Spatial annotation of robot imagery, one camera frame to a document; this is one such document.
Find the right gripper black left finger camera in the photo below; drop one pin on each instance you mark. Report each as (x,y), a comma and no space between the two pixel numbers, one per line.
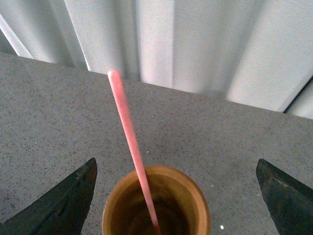
(60,211)

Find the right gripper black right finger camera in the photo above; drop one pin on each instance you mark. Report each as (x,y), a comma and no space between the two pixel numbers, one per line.
(289,201)

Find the bamboo chopstick holder cup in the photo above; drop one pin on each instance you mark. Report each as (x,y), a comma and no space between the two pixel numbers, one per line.
(180,205)

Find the white pleated curtain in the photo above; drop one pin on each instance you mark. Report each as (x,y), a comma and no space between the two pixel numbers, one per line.
(253,52)

